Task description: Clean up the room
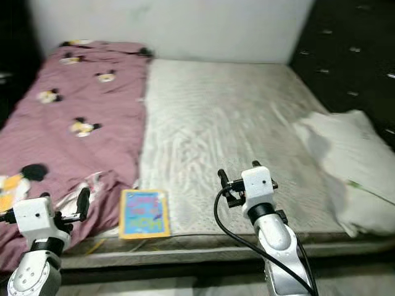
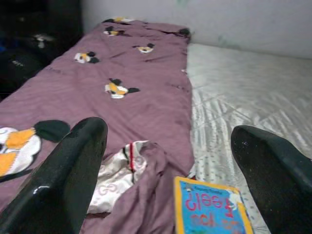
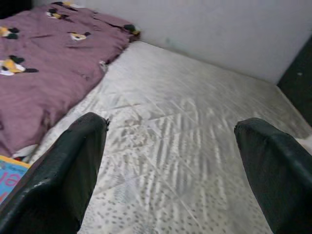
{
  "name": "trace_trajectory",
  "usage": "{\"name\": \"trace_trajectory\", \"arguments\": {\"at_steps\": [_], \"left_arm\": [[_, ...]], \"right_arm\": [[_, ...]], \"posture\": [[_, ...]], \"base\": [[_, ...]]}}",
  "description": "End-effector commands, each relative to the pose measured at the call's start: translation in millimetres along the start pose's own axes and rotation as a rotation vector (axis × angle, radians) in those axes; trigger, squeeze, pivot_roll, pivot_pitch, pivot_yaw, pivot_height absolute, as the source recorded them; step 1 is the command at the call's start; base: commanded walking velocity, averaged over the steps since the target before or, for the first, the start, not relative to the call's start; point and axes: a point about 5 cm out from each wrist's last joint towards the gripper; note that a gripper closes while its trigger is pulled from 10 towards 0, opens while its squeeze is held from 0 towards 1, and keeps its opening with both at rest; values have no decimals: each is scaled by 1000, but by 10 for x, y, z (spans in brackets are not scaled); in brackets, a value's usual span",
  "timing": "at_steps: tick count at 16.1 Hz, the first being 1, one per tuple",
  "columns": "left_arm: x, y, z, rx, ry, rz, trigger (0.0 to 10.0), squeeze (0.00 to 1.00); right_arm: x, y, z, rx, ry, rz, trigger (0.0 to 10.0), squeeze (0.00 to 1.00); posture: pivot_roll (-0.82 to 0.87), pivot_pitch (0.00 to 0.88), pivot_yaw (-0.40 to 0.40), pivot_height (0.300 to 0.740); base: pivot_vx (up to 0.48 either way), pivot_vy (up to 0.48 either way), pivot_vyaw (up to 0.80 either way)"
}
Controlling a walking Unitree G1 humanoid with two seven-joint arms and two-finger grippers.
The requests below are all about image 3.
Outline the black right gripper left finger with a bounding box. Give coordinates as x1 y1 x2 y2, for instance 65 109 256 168
0 112 110 234

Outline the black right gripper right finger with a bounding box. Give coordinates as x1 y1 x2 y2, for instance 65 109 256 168
234 117 312 234

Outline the blue yellow children's book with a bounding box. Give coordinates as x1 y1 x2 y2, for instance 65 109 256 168
0 155 32 207

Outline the mauve cartoon print blanket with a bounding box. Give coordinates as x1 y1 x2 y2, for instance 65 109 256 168
0 1 142 158

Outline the white quilted mattress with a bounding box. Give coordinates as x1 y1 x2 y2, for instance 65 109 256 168
11 40 312 234

